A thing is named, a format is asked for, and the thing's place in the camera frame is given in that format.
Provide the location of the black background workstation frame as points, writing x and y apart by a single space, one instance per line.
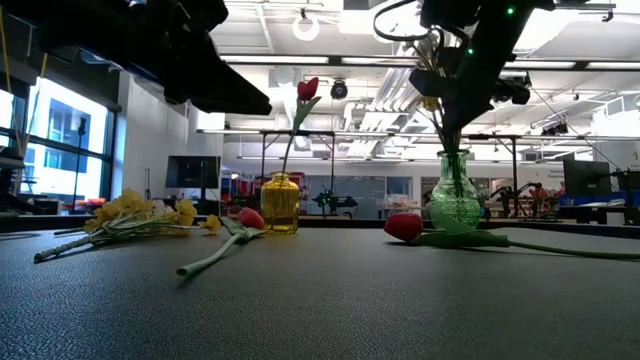
514 175

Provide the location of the white artificial flower bunch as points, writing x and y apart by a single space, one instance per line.
159 205

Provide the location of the yellow glass vase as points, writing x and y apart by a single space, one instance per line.
280 205

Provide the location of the yellow artificial flower bunch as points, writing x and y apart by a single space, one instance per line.
431 103
130 200

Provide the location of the black table mat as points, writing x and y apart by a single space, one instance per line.
320 310

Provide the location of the black hanging camera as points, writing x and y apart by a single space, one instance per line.
339 90

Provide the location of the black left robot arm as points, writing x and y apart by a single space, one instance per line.
75 30

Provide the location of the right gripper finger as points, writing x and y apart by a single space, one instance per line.
455 125
475 115

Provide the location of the red artificial tulip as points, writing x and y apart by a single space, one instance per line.
250 218
307 89
404 226

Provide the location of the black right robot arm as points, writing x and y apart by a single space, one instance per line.
450 12

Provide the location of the black background robot arm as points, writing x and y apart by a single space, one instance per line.
332 202
507 195

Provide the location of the green glass vase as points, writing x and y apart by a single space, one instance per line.
455 195

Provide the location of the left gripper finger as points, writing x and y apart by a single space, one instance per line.
230 92

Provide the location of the black background monitor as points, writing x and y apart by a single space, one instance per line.
587 177
192 172

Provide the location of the black metal table frame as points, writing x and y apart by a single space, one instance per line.
575 227

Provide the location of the black microphone stand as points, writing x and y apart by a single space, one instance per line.
82 125

